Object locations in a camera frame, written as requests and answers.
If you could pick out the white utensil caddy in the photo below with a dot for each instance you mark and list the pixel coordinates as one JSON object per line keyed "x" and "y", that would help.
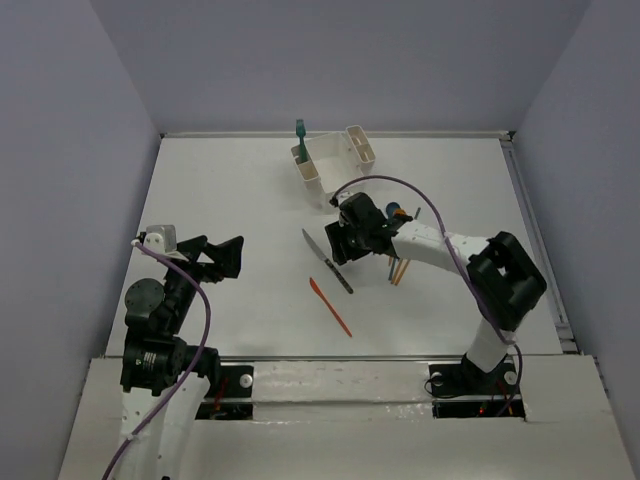
{"x": 334, "y": 159}

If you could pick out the metal table knife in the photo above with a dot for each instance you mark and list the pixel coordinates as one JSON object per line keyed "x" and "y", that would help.
{"x": 327, "y": 262}

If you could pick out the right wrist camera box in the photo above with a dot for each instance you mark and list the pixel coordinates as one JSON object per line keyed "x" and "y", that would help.
{"x": 342, "y": 199}

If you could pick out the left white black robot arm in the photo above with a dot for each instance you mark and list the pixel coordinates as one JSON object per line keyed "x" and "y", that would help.
{"x": 167, "y": 367}

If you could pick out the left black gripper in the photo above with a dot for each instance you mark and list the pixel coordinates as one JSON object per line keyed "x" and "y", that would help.
{"x": 198, "y": 262}

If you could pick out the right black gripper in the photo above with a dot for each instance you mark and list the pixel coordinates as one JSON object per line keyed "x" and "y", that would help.
{"x": 336, "y": 232}

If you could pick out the orange plastic knife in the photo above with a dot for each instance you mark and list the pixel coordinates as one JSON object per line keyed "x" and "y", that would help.
{"x": 315, "y": 287}

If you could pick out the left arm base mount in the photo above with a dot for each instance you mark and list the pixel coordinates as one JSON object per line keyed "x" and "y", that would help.
{"x": 231, "y": 398}

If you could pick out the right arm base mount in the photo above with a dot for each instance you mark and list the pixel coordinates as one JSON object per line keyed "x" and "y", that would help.
{"x": 452, "y": 399}

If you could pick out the blue plastic spoon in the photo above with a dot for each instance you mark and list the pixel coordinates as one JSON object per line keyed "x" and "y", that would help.
{"x": 391, "y": 208}

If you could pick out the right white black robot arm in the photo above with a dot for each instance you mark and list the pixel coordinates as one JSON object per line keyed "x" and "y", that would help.
{"x": 501, "y": 276}

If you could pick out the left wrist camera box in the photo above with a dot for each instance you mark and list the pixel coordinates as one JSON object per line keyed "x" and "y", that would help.
{"x": 159, "y": 239}

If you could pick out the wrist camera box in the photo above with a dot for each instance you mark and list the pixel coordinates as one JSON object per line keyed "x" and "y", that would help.
{"x": 342, "y": 199}
{"x": 159, "y": 239}

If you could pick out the teal plastic fork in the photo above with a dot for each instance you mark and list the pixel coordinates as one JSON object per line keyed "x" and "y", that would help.
{"x": 300, "y": 130}

